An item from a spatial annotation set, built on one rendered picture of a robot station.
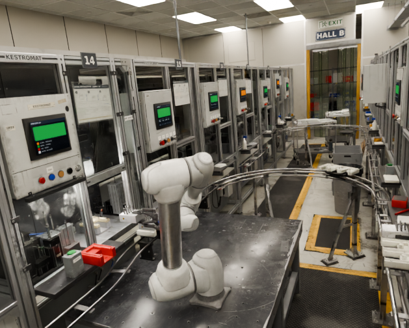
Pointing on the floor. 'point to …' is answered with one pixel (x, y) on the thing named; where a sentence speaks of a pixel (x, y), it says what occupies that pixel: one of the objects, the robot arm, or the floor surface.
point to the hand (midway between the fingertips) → (138, 216)
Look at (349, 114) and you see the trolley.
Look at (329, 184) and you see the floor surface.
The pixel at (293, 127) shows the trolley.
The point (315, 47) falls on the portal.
